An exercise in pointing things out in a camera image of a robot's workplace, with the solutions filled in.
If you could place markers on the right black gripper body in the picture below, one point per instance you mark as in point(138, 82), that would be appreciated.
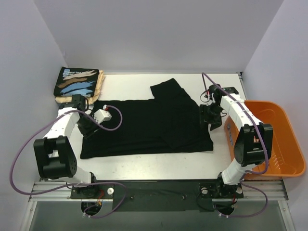
point(210, 118)

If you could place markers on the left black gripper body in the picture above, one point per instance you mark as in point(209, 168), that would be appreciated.
point(87, 128)

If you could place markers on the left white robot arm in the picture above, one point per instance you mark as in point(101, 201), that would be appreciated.
point(54, 154)

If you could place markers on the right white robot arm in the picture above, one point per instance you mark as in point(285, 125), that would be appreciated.
point(253, 143)

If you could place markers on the orange plastic basket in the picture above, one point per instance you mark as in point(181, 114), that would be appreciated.
point(286, 159)

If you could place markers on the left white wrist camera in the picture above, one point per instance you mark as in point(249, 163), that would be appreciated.
point(101, 115)

